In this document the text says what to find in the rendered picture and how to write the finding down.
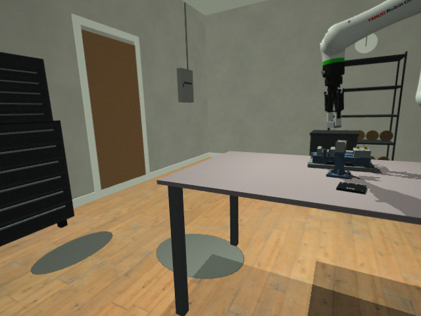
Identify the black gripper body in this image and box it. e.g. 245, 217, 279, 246
325, 76, 343, 96

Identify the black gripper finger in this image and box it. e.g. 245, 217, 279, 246
330, 87, 345, 126
324, 90, 334, 122

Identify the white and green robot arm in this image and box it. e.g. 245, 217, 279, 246
320, 0, 421, 78

